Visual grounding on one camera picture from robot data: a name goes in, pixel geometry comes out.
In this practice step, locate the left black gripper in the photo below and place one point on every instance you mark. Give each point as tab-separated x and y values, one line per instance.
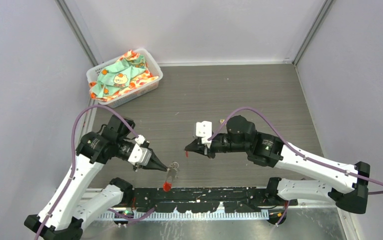
152	162

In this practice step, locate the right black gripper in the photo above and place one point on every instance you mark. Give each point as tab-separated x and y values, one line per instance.
197	146

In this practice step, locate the red keyring with metal chain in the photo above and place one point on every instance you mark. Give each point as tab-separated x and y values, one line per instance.
172	172

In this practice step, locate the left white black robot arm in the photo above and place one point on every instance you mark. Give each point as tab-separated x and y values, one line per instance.
64	217

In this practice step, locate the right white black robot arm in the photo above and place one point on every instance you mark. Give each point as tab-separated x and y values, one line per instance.
330	181

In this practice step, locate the white plastic basket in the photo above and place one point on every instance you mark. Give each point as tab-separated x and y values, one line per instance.
151	66

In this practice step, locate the colourful patterned cloth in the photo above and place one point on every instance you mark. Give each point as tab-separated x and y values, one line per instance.
125	74

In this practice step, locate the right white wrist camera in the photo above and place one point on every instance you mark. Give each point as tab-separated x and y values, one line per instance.
202	132

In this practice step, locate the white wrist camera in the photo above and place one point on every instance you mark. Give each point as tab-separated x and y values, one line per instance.
202	132
141	141

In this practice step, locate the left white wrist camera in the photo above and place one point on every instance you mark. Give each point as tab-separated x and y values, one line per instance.
141	141

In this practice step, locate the aluminium front rail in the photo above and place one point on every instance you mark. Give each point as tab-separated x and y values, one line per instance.
122	214

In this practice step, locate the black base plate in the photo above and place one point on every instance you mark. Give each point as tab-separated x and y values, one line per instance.
201	199

